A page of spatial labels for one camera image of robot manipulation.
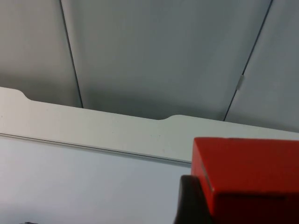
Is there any grey-framed whiteboard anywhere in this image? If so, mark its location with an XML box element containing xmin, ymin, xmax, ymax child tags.
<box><xmin>0</xmin><ymin>133</ymin><xmax>192</xmax><ymax>224</ymax></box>

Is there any red cube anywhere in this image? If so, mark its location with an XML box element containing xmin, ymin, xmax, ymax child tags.
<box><xmin>190</xmin><ymin>137</ymin><xmax>299</xmax><ymax>224</ymax></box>

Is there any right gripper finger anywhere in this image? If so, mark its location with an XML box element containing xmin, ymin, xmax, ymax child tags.
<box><xmin>172</xmin><ymin>175</ymin><xmax>214</xmax><ymax>224</ymax></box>

